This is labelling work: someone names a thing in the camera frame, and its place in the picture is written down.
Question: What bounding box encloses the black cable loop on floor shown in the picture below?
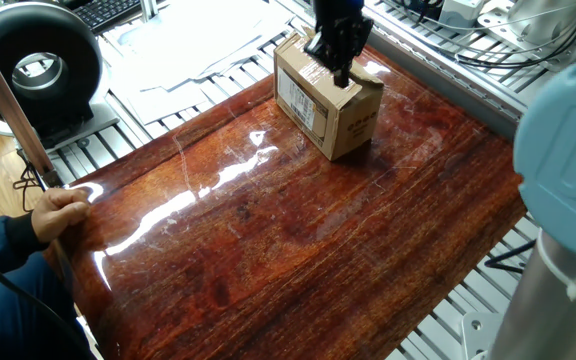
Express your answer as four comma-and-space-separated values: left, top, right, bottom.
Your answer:
11, 149, 47, 204

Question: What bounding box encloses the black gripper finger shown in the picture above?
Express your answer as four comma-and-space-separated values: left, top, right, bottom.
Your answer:
338, 18, 374, 87
303, 29, 344, 87

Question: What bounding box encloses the white paper pile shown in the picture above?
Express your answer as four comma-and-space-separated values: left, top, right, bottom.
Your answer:
98, 0, 299, 96

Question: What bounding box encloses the grey metal fan base plate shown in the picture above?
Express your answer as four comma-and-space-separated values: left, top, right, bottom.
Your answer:
15, 99, 122, 155

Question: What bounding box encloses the silver metal cylinder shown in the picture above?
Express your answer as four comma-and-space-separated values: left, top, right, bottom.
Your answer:
507, 0, 576, 47

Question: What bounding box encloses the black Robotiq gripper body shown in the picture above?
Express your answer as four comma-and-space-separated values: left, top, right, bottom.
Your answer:
314, 0, 367, 31

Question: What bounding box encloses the white adapter box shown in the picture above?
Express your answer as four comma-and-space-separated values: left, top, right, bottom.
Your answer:
437, 0, 485, 30

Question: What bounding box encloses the brown cardboard box with label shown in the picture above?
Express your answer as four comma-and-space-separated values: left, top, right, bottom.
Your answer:
272, 27, 385, 162

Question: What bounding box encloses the wood grain table mat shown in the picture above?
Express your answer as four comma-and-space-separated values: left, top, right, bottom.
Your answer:
42, 44, 528, 360

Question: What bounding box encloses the black computer keyboard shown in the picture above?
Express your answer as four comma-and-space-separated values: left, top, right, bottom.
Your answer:
70, 0, 145, 35

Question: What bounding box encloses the leg in blue trousers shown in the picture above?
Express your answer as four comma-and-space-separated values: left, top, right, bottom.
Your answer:
0, 252, 97, 360

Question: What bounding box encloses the brown wooden pole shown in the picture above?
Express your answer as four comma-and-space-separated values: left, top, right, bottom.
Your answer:
0, 19, 64, 190

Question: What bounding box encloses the silver robot base mounting plate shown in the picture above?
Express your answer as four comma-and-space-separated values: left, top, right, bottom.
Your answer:
460, 312, 500, 360

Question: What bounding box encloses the white paper sheet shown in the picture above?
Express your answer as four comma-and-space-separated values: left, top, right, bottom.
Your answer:
126, 79, 212, 126

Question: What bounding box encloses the black looped cable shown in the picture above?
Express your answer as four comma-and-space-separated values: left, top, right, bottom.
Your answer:
377, 0, 576, 70

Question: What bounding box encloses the person's bare hand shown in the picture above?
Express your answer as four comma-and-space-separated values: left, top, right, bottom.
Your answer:
31, 187, 92, 245

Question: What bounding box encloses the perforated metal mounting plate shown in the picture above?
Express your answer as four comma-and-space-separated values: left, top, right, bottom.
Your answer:
476, 0, 576, 66

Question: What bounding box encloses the short aluminium profile post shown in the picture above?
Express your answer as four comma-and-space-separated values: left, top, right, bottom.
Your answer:
140, 0, 160, 24

